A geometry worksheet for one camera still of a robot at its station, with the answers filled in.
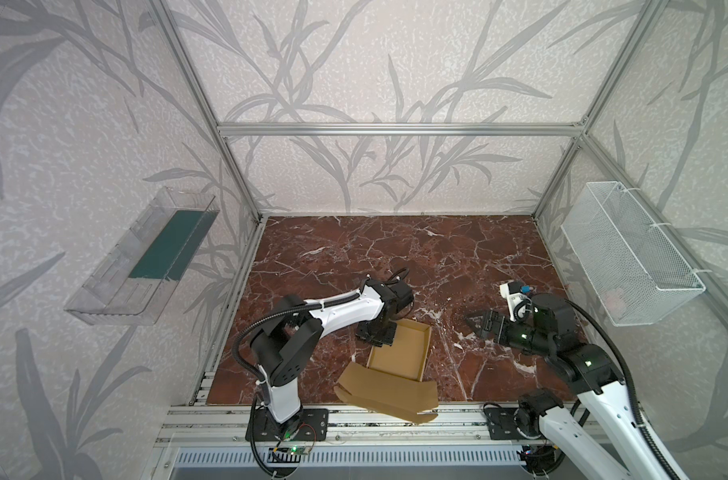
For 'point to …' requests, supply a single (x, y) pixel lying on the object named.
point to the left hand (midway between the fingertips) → (383, 337)
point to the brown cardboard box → (391, 383)
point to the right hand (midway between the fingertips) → (474, 312)
